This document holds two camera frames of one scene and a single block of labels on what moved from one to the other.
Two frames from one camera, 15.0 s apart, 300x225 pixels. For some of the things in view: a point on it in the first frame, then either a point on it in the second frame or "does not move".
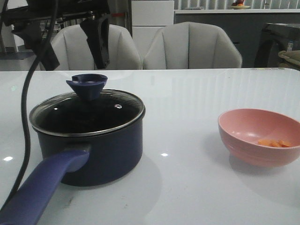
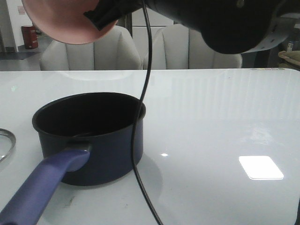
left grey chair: x=71 y=48 does not move
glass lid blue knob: x=88 y=85 -> x=7 y=143
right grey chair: x=189 y=45 does not move
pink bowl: x=260 y=138 -> x=64 y=21
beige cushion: x=291 y=56 does not move
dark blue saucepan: x=84 y=142 does not move
